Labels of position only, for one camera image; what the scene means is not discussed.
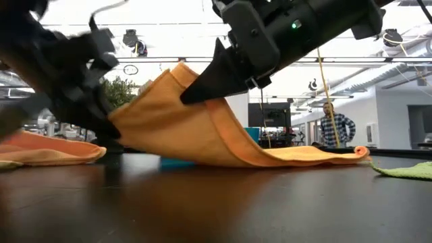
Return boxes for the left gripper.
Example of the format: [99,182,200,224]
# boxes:
[33,15,122,140]

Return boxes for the white wall dispenser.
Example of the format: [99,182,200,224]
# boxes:
[366,121,379,146]

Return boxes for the small potted green plant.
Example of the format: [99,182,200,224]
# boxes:
[94,76,140,155]

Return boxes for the yellow microfiber towel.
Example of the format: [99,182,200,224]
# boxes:
[0,160,24,169]

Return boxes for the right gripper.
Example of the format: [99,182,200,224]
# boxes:
[180,0,318,105]

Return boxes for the orange microfiber towel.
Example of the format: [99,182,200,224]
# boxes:
[107,62,371,169]

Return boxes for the black monitor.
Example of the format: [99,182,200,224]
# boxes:
[248,102,292,128]

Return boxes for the blue plastic bin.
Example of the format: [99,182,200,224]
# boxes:
[159,127,261,169]

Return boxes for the yellow-orange microfiber towel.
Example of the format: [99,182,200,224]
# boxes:
[0,130,107,167]

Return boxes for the green microfiber towel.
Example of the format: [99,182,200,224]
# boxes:
[370,161,432,181]

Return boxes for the yellow hanging cable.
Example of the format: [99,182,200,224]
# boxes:
[316,47,341,149]

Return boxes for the person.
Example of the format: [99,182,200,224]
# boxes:
[319,102,356,149]

